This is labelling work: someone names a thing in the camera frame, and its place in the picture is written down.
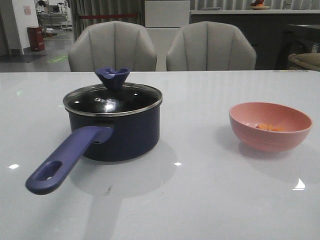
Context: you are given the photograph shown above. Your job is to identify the glass lid blue knob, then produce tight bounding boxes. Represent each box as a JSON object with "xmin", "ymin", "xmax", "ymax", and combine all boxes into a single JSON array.
[{"xmin": 63, "ymin": 67, "xmax": 163, "ymax": 117}]

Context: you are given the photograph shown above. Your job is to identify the pink bowl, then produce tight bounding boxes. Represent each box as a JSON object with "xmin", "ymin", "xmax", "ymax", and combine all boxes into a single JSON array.
[{"xmin": 229, "ymin": 102, "xmax": 313, "ymax": 153}]

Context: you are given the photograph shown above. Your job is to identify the orange ham pieces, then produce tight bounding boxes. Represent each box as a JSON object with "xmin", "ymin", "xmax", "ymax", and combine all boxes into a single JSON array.
[{"xmin": 256, "ymin": 123, "xmax": 285, "ymax": 132}]

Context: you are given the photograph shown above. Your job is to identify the dark blue saucepan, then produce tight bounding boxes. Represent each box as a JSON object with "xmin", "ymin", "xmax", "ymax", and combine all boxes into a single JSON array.
[{"xmin": 25, "ymin": 83, "xmax": 163, "ymax": 196}]

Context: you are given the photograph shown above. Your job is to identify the right grey chair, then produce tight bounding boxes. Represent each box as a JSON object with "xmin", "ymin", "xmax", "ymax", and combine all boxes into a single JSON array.
[{"xmin": 166, "ymin": 21, "xmax": 257, "ymax": 72}]

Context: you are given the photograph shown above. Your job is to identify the grey chair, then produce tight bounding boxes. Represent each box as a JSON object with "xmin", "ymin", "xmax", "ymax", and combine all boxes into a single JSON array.
[
  {"xmin": 166, "ymin": 21, "xmax": 257, "ymax": 72},
  {"xmin": 68, "ymin": 21, "xmax": 157, "ymax": 72}
]

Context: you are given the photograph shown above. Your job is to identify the left grey chair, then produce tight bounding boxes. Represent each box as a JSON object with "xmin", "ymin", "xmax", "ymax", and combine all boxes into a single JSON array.
[{"xmin": 68, "ymin": 21, "xmax": 157, "ymax": 72}]

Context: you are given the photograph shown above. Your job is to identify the white pillar cabinet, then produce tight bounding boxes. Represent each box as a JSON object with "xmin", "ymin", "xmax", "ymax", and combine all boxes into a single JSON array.
[{"xmin": 144, "ymin": 0, "xmax": 190, "ymax": 72}]

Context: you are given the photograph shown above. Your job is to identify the dark grey counter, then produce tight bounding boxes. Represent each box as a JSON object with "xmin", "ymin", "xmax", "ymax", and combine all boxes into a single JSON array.
[{"xmin": 190, "ymin": 9, "xmax": 320, "ymax": 70}]

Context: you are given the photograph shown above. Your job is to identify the red bin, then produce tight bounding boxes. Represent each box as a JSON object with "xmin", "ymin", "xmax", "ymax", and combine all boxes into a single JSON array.
[{"xmin": 27, "ymin": 26, "xmax": 45, "ymax": 52}]

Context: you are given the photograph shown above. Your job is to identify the fruit plate on counter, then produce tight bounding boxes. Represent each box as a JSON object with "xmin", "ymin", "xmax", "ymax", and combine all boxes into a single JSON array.
[{"xmin": 250, "ymin": 0, "xmax": 270, "ymax": 10}]

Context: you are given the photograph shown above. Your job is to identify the beige cushion seat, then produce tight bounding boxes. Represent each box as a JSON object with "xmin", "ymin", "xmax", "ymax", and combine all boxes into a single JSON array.
[{"xmin": 288, "ymin": 53, "xmax": 320, "ymax": 72}]

